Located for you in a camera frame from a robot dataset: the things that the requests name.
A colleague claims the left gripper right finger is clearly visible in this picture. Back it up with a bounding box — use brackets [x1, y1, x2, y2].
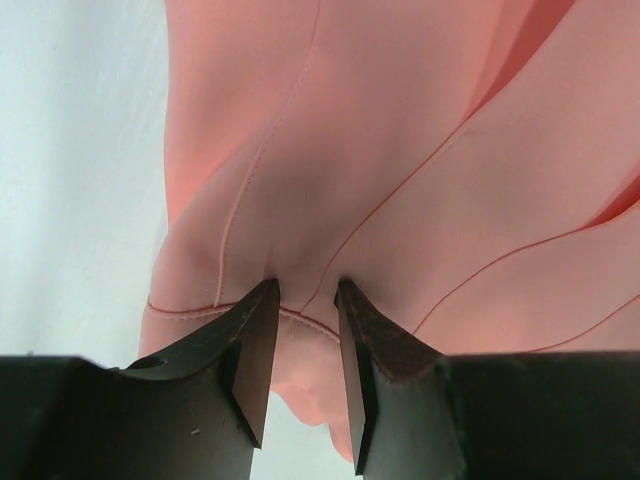
[335, 279, 639, 480]

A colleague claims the pink skirt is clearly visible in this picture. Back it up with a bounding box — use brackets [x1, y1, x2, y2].
[139, 0, 639, 457]

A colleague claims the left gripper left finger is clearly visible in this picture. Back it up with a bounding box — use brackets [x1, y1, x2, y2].
[1, 280, 280, 480]

